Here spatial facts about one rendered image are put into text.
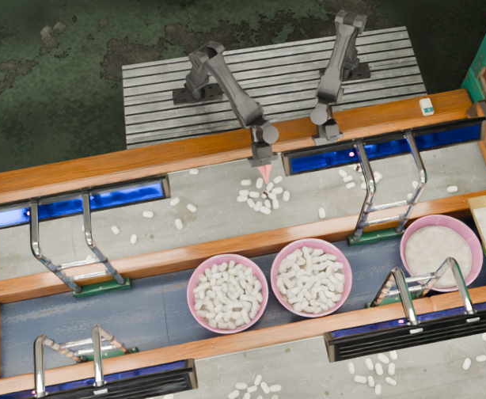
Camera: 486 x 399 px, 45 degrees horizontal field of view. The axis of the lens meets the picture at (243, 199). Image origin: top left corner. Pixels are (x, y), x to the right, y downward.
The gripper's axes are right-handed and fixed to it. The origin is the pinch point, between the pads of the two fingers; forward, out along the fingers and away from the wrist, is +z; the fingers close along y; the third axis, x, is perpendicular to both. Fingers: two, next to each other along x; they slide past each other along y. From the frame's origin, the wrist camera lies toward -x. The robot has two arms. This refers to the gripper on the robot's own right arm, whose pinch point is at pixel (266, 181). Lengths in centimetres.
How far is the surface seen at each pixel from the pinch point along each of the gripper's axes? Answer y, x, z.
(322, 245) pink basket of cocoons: 14.4, -10.5, 23.0
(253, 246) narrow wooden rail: -8.7, -9.5, 19.1
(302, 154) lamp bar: 9.8, -27.1, -13.0
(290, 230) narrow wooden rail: 4.9, -7.4, 16.7
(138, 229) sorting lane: -46.9, 2.2, 9.0
